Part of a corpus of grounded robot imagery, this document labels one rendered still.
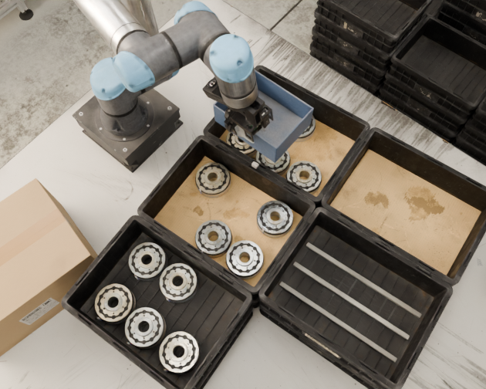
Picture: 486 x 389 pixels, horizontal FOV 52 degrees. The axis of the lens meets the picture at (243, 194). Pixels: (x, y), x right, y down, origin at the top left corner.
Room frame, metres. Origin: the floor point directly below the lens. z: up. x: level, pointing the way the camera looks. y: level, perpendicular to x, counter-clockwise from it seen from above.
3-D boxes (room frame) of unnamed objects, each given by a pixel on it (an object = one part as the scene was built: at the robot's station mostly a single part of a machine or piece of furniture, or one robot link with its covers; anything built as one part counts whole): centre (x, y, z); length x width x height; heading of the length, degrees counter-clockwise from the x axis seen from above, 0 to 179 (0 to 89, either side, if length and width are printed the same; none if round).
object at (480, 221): (0.49, -0.45, 0.87); 0.40 x 0.30 x 0.11; 51
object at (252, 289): (0.51, 0.05, 0.92); 0.40 x 0.30 x 0.02; 51
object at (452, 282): (0.49, -0.45, 0.92); 0.40 x 0.30 x 0.02; 51
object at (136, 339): (0.22, 0.28, 0.86); 0.10 x 0.10 x 0.01
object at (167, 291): (0.33, 0.19, 0.86); 0.10 x 0.10 x 0.01
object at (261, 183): (0.51, 0.05, 0.87); 0.40 x 0.30 x 0.11; 51
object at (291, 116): (0.68, -0.07, 1.10); 0.20 x 0.15 x 0.07; 46
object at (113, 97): (0.91, 0.35, 0.97); 0.13 x 0.12 x 0.14; 121
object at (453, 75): (1.28, -0.91, 0.31); 0.40 x 0.30 x 0.34; 46
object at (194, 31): (0.67, 0.07, 1.42); 0.11 x 0.11 x 0.08; 31
